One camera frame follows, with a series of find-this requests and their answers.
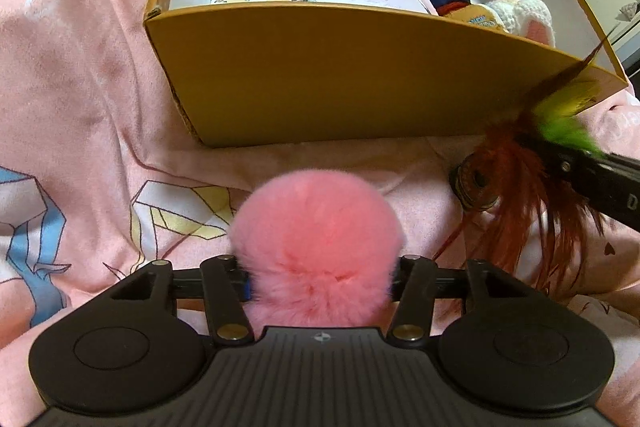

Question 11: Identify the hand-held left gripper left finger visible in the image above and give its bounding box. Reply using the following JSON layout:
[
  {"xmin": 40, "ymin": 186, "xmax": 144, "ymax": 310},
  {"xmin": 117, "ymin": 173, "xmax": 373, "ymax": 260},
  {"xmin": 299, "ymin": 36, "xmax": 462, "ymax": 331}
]
[{"xmin": 107, "ymin": 255, "xmax": 251, "ymax": 345}]

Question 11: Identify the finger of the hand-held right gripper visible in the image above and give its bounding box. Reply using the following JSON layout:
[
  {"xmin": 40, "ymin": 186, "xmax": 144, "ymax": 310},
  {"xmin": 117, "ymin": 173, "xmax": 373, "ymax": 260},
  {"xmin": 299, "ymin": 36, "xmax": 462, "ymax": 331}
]
[{"xmin": 517, "ymin": 134, "xmax": 640, "ymax": 228}]

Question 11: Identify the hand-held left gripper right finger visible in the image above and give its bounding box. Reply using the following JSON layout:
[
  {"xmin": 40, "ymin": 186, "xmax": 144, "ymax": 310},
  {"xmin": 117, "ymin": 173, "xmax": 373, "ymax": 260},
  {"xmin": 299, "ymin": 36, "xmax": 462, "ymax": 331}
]
[{"xmin": 390, "ymin": 254, "xmax": 546, "ymax": 345}]

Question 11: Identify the pink fluffy pompom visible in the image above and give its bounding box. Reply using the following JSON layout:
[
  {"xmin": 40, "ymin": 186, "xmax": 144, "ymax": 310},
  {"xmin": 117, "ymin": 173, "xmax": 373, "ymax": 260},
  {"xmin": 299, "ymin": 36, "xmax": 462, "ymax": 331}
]
[{"xmin": 227, "ymin": 172, "xmax": 406, "ymax": 340}]

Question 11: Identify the feather cat toy with bell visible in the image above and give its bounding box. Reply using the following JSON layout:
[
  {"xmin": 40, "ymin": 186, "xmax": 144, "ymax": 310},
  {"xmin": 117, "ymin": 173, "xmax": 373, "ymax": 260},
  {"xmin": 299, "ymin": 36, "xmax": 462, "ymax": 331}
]
[{"xmin": 432, "ymin": 32, "xmax": 617, "ymax": 294}]

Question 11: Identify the orange cardboard box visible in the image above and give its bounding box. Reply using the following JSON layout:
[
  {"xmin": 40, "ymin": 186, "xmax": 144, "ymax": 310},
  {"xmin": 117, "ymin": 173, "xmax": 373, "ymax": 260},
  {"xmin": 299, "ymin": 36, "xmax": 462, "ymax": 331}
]
[{"xmin": 143, "ymin": 0, "xmax": 628, "ymax": 148}]

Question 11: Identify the white crochet bunny toy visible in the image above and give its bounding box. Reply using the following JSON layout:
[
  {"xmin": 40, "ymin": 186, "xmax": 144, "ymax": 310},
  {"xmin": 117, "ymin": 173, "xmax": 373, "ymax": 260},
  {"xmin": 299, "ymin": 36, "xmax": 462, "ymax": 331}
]
[{"xmin": 487, "ymin": 0, "xmax": 554, "ymax": 46}]

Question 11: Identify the pink printed blanket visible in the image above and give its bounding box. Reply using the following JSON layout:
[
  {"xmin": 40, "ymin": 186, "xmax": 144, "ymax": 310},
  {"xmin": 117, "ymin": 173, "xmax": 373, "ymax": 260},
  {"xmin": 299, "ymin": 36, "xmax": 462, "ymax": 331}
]
[{"xmin": 0, "ymin": 0, "xmax": 640, "ymax": 427}]

